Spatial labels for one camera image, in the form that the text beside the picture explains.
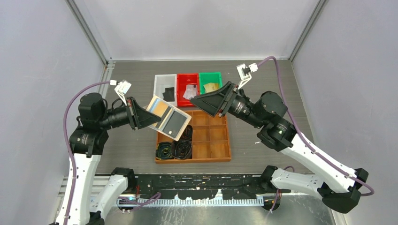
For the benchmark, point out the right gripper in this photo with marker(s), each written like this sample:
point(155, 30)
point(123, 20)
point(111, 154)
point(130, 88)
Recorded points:
point(217, 101)

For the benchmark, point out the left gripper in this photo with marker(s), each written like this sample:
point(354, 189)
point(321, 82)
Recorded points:
point(138, 116)

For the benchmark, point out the gold credit card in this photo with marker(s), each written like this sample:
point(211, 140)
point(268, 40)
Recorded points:
point(160, 108)

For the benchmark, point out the black credit card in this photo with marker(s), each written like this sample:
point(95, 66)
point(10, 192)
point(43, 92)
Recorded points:
point(174, 124)

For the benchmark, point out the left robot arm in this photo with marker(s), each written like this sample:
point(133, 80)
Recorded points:
point(86, 144)

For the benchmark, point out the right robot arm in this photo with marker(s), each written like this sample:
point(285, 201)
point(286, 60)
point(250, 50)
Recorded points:
point(335, 184)

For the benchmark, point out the gold cards in green bin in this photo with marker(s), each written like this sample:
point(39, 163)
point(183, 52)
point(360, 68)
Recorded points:
point(209, 87)

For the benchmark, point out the white card in red bin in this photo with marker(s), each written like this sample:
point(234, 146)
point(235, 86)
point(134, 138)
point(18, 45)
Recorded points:
point(190, 91)

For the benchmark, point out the black card in white bin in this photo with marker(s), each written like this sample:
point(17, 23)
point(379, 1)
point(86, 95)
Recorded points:
point(168, 94)

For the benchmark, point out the green plastic bin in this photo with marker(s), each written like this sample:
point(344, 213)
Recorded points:
point(209, 77)

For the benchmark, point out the wooden compartment tray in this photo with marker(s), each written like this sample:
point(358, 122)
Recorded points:
point(211, 142)

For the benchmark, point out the red plastic bin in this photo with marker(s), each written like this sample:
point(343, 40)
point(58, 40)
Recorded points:
point(182, 81)

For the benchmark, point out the rolled black belt middle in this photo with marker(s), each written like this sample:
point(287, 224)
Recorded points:
point(187, 133)

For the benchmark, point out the rolled belt bottom left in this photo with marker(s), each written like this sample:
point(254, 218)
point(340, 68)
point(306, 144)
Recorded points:
point(163, 151)

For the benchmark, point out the white plastic bin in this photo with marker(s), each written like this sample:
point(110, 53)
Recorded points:
point(164, 81)

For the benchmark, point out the large rolled black belt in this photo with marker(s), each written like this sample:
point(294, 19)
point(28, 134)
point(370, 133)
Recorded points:
point(181, 149)

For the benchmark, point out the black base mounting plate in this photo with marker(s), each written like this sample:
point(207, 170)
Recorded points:
point(199, 186)

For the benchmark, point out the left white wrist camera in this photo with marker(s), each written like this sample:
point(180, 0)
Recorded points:
point(121, 88)

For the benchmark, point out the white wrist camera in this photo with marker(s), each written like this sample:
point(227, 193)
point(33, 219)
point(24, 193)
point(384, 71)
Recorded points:
point(245, 73)
point(121, 88)

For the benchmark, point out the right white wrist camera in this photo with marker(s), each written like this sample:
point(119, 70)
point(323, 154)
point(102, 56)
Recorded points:
point(245, 73)

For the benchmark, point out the aluminium front rail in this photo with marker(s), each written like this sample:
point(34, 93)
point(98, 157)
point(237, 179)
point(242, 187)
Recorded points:
point(133, 200)

